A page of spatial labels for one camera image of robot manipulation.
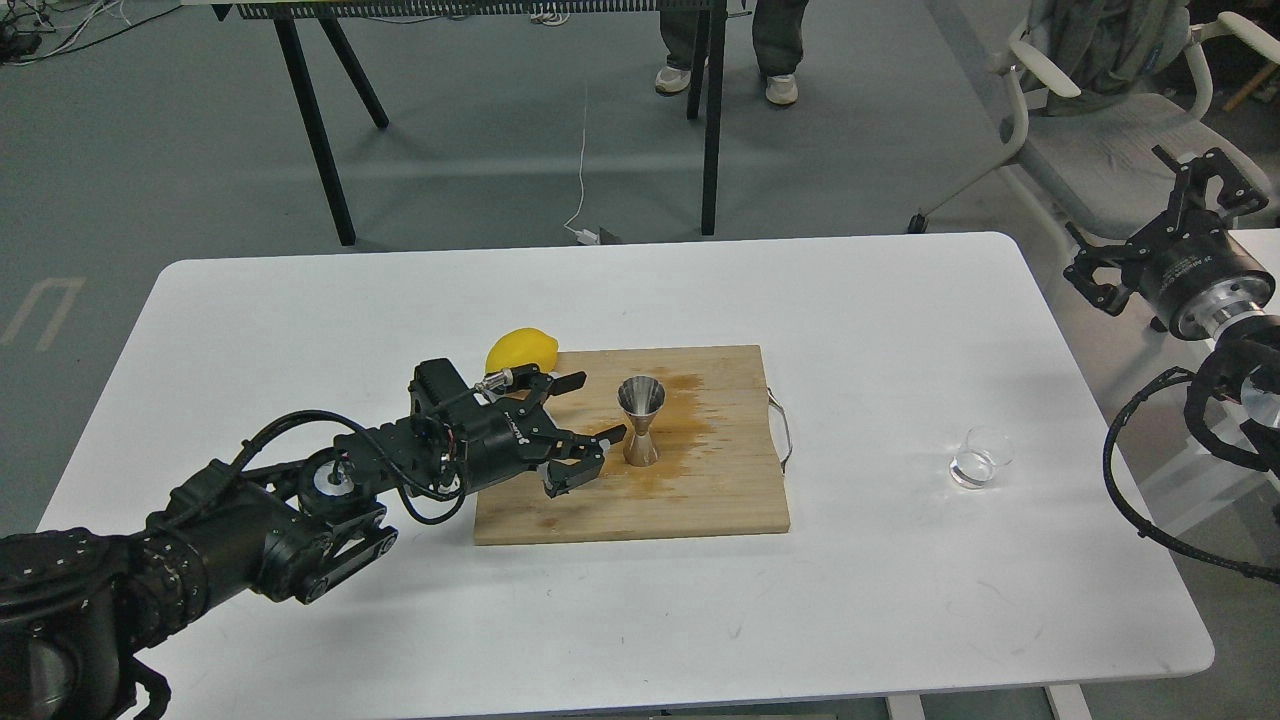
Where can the steel double jigger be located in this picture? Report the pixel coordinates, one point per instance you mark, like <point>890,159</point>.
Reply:
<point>641,397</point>

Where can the wooden cutting board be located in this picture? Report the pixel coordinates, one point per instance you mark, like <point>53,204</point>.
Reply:
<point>718,472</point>

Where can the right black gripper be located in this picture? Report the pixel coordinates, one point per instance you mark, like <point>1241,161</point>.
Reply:
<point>1200,265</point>

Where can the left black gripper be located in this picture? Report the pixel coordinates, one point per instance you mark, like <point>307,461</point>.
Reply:
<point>501,440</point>

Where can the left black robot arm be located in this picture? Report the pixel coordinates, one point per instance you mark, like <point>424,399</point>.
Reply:
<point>292,516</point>

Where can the small clear glass cup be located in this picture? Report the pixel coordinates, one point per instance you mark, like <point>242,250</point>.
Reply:
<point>983,454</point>

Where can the yellow lemon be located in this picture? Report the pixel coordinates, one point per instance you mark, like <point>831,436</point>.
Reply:
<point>523,347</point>

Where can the black leg table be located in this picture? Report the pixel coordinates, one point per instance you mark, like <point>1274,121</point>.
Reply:
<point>425,91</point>

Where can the grey office chair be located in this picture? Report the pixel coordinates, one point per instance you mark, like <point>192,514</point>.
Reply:
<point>1093,87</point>

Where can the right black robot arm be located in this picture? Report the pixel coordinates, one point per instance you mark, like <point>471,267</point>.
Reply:
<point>1231,403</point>

